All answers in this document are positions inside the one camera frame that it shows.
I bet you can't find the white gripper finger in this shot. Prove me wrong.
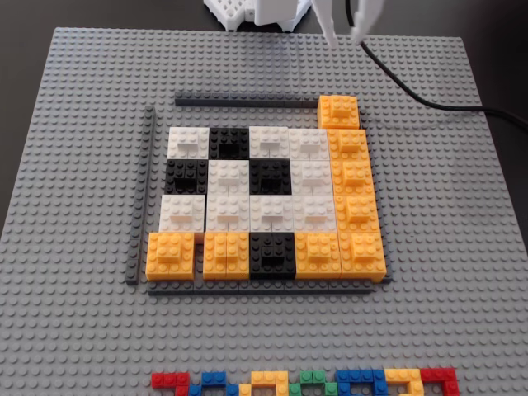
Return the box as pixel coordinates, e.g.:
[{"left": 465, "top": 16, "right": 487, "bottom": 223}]
[
  {"left": 310, "top": 0, "right": 342, "bottom": 48},
  {"left": 349, "top": 0, "right": 388, "bottom": 43}
]

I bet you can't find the yellow brick cube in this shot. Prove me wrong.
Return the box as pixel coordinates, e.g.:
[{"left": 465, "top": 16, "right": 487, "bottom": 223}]
[
  {"left": 202, "top": 231, "right": 251, "bottom": 281},
  {"left": 340, "top": 232, "right": 389, "bottom": 284},
  {"left": 329, "top": 158, "right": 375, "bottom": 196},
  {"left": 145, "top": 231, "right": 196, "bottom": 281},
  {"left": 327, "top": 128, "right": 370, "bottom": 162},
  {"left": 334, "top": 193, "right": 381, "bottom": 235},
  {"left": 316, "top": 94, "right": 361, "bottom": 130},
  {"left": 295, "top": 232, "right": 343, "bottom": 281}
]

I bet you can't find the white brick cube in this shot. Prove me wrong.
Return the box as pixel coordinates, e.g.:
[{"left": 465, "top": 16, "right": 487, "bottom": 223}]
[
  {"left": 207, "top": 159, "right": 252, "bottom": 196},
  {"left": 205, "top": 194, "right": 252, "bottom": 234},
  {"left": 290, "top": 159, "right": 334, "bottom": 196},
  {"left": 249, "top": 194, "right": 295, "bottom": 234},
  {"left": 167, "top": 126, "right": 210, "bottom": 160},
  {"left": 292, "top": 194, "right": 338, "bottom": 234},
  {"left": 248, "top": 125, "right": 290, "bottom": 160},
  {"left": 287, "top": 127, "right": 330, "bottom": 161},
  {"left": 158, "top": 193, "right": 207, "bottom": 244}
]

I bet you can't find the black brick cube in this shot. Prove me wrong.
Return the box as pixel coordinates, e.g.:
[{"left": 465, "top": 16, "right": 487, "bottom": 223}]
[
  {"left": 163, "top": 158, "right": 210, "bottom": 196},
  {"left": 249, "top": 158, "right": 293, "bottom": 196},
  {"left": 248, "top": 231, "right": 298, "bottom": 281},
  {"left": 208, "top": 126, "right": 251, "bottom": 161}
]

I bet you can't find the dark grey brick strip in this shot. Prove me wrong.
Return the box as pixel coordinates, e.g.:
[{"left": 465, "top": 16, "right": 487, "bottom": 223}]
[
  {"left": 125, "top": 105, "right": 157, "bottom": 286},
  {"left": 174, "top": 92, "right": 319, "bottom": 109},
  {"left": 147, "top": 280, "right": 373, "bottom": 297}
]

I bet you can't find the grey studded baseplate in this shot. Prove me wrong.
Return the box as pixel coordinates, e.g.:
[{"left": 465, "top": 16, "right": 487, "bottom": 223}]
[{"left": 0, "top": 26, "right": 528, "bottom": 396}]

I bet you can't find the green brick letter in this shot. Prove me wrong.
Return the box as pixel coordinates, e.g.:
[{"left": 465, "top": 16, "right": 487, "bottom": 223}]
[{"left": 287, "top": 370, "right": 340, "bottom": 396}]

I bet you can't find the blue brick letter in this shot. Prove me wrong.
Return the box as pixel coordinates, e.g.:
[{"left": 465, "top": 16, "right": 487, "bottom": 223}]
[
  {"left": 334, "top": 368, "right": 389, "bottom": 396},
  {"left": 188, "top": 371, "right": 239, "bottom": 396}
]

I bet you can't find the yellow brick letter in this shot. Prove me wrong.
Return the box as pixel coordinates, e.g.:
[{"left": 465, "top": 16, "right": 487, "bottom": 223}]
[
  {"left": 238, "top": 370, "right": 290, "bottom": 396},
  {"left": 384, "top": 368, "right": 425, "bottom": 396}
]

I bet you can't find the red brick letter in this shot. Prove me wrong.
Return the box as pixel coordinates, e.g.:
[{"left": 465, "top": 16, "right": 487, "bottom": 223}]
[
  {"left": 150, "top": 371, "right": 191, "bottom": 396},
  {"left": 419, "top": 366, "right": 460, "bottom": 396}
]

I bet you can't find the black cable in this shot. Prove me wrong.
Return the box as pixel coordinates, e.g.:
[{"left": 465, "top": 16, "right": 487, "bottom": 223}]
[{"left": 344, "top": 0, "right": 528, "bottom": 124}]

